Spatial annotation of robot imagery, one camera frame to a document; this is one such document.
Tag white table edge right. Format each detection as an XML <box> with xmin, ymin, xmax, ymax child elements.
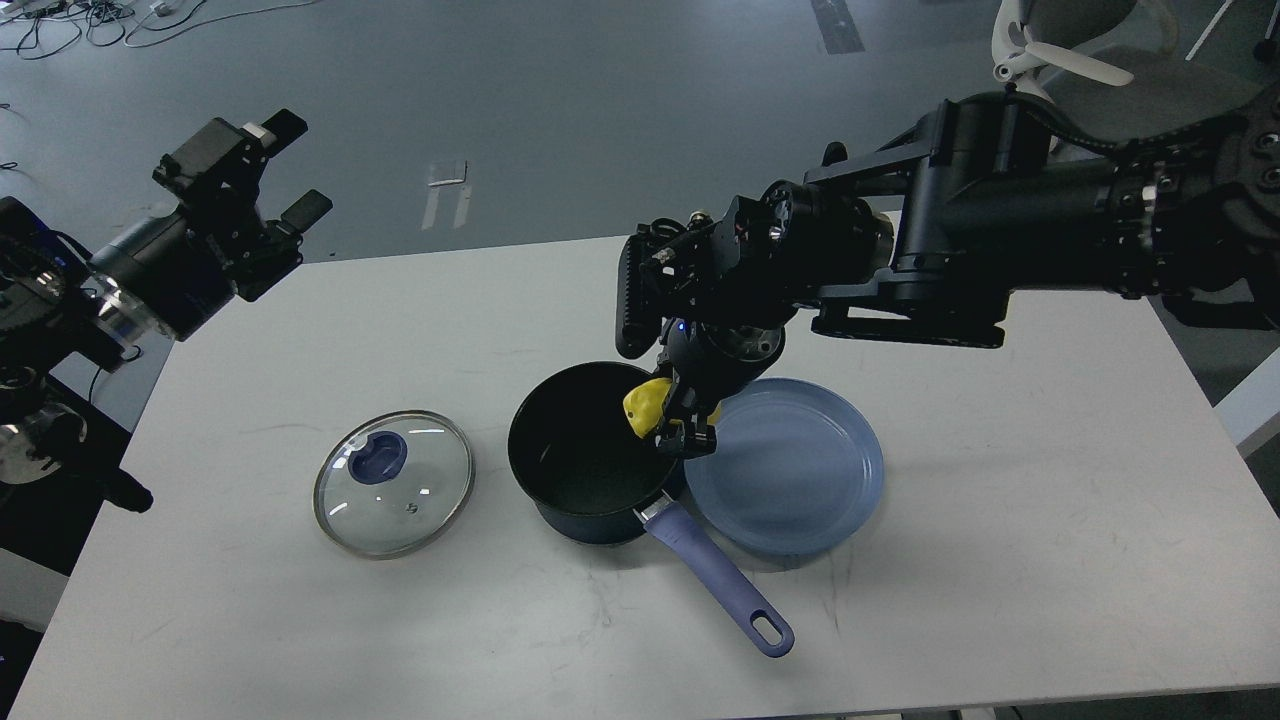
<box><xmin>1213</xmin><ymin>348</ymin><xmax>1279</xmax><ymax>457</ymax></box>

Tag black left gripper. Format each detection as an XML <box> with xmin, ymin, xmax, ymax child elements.
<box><xmin>90</xmin><ymin>109</ymin><xmax>334</xmax><ymax>341</ymax></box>

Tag yellow toy potato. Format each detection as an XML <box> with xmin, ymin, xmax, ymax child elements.
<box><xmin>622</xmin><ymin>378</ymin><xmax>723</xmax><ymax>439</ymax></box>

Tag tangled cables on floor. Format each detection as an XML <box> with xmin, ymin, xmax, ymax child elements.
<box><xmin>0</xmin><ymin>0</ymin><xmax>321</xmax><ymax>64</ymax></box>

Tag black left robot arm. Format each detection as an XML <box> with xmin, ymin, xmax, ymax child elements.
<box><xmin>1</xmin><ymin>109</ymin><xmax>333</xmax><ymax>512</ymax></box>

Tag glass pot lid blue knob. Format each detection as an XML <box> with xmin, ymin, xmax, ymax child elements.
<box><xmin>314</xmin><ymin>409</ymin><xmax>477</xmax><ymax>559</ymax></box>

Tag dark pot purple handle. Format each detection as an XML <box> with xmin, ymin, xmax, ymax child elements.
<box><xmin>507</xmin><ymin>361</ymin><xmax>795</xmax><ymax>659</ymax></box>

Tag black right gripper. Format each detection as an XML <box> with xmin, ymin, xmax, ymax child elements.
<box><xmin>655</xmin><ymin>318</ymin><xmax>786</xmax><ymax>459</ymax></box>

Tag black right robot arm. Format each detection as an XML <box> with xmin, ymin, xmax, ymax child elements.
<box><xmin>614</xmin><ymin>85</ymin><xmax>1279</xmax><ymax>459</ymax></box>

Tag blue plate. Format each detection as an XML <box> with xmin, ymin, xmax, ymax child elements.
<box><xmin>684</xmin><ymin>377</ymin><xmax>886</xmax><ymax>556</ymax></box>

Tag black floor cable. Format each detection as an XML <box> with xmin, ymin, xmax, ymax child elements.
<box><xmin>88</xmin><ymin>345</ymin><xmax>145</xmax><ymax>406</ymax></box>

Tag white grey office chair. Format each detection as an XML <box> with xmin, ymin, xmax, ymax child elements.
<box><xmin>989</xmin><ymin>1</ymin><xmax>1261</xmax><ymax>118</ymax></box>

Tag black box at left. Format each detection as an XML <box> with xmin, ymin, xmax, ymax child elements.
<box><xmin>1</xmin><ymin>478</ymin><xmax>102</xmax><ymax>577</ymax></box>

